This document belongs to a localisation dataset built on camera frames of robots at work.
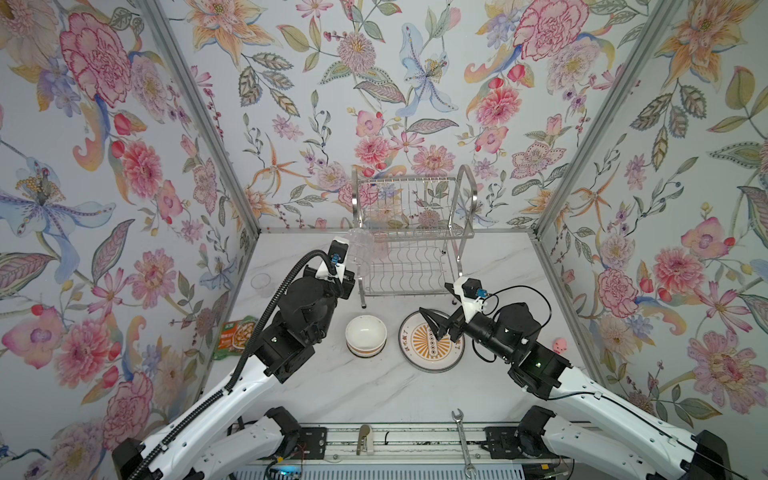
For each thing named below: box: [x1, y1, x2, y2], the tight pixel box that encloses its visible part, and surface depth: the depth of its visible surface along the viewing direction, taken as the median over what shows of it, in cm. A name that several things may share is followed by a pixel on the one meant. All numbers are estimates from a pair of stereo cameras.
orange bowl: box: [345, 314, 388, 358], surface depth 88 cm
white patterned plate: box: [401, 348, 465, 373], surface depth 88 cm
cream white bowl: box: [346, 336, 387, 358], surface depth 84 cm
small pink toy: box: [552, 338, 567, 354], surface depth 91 cm
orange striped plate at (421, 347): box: [398, 310, 465, 371], surface depth 90 cm
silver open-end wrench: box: [451, 408, 477, 479], surface depth 75 cm
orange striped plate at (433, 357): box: [399, 344, 466, 371], surface depth 89 cm
